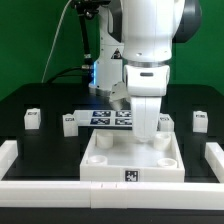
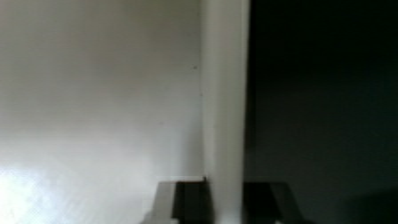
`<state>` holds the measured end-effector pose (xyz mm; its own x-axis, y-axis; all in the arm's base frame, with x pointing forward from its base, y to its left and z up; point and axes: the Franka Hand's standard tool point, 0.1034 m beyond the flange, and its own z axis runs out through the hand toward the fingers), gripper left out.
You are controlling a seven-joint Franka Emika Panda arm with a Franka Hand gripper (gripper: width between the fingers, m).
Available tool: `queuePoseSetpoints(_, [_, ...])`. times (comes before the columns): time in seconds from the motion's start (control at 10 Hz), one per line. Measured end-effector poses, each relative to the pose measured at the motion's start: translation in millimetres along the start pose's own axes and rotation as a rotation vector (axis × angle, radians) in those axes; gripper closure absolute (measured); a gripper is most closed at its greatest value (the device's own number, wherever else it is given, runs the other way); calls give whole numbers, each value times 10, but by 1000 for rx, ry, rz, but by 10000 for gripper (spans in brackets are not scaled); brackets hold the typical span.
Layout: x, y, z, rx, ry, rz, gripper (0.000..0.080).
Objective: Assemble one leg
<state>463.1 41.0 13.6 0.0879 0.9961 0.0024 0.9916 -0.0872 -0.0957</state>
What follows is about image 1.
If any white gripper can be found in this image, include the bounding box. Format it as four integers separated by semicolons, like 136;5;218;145
124;65;170;142

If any white square tabletop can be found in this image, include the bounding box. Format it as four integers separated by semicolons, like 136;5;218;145
80;129;185;182

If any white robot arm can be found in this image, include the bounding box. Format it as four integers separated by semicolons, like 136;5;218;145
89;0;202;142

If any white U-shaped obstacle fence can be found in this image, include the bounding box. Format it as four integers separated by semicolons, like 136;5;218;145
0;140;224;210

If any white marker base plate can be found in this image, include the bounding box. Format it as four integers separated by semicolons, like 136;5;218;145
74;110;132;127

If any black cable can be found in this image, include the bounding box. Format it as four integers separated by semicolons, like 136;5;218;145
45;65;94;84

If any white cable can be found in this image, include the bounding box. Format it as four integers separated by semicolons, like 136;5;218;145
41;0;73;84

